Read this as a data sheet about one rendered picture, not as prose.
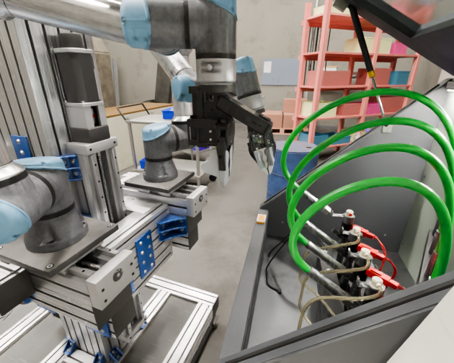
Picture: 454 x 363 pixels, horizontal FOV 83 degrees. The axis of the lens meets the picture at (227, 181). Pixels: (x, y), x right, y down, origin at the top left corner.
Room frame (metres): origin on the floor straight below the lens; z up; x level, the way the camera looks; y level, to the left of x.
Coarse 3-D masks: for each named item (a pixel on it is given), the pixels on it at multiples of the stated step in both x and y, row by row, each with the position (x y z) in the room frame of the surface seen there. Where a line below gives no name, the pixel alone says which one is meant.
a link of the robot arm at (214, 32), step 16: (192, 0) 0.50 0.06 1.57; (208, 0) 0.49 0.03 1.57; (224, 0) 0.49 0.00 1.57; (192, 16) 0.48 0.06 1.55; (208, 16) 0.49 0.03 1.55; (224, 16) 0.49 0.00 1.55; (192, 32) 0.49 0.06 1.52; (208, 32) 0.49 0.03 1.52; (224, 32) 0.49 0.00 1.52; (192, 48) 0.51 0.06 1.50; (208, 48) 0.49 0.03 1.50; (224, 48) 0.49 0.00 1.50
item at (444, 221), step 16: (336, 192) 0.35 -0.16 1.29; (352, 192) 0.34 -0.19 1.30; (432, 192) 0.32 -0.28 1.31; (320, 208) 0.35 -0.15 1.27; (304, 224) 0.36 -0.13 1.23; (448, 224) 0.31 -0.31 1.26; (448, 240) 0.31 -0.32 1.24; (448, 256) 0.31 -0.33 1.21; (320, 272) 0.36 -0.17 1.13; (432, 272) 0.31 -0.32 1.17; (336, 288) 0.34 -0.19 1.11
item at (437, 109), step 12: (348, 96) 0.57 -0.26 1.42; (360, 96) 0.57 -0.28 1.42; (372, 96) 0.56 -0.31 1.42; (408, 96) 0.55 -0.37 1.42; (420, 96) 0.54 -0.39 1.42; (324, 108) 0.58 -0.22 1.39; (432, 108) 0.53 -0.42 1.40; (312, 120) 0.59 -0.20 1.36; (444, 120) 0.53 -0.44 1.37; (288, 144) 0.60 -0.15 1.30; (288, 180) 0.60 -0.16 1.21
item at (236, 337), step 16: (256, 224) 0.81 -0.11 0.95; (256, 240) 0.71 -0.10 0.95; (256, 256) 0.63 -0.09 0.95; (256, 272) 0.56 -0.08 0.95; (240, 288) 0.50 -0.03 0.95; (256, 288) 0.58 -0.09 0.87; (240, 304) 0.45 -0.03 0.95; (240, 320) 0.41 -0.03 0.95; (240, 336) 0.37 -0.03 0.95; (224, 352) 0.34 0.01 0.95
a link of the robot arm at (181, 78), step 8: (160, 56) 0.91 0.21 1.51; (168, 56) 0.89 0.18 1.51; (176, 56) 0.88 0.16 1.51; (160, 64) 0.92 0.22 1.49; (168, 64) 0.87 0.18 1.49; (176, 64) 0.85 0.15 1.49; (184, 64) 0.86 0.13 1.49; (168, 72) 0.87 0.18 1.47; (176, 72) 0.84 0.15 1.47; (184, 72) 0.82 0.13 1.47; (192, 72) 0.83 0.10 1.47; (176, 80) 0.79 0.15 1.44; (184, 80) 0.78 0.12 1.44; (192, 80) 0.79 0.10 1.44; (176, 88) 0.79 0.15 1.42; (184, 88) 0.77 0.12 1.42; (176, 96) 0.79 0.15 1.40; (184, 96) 0.77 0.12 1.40
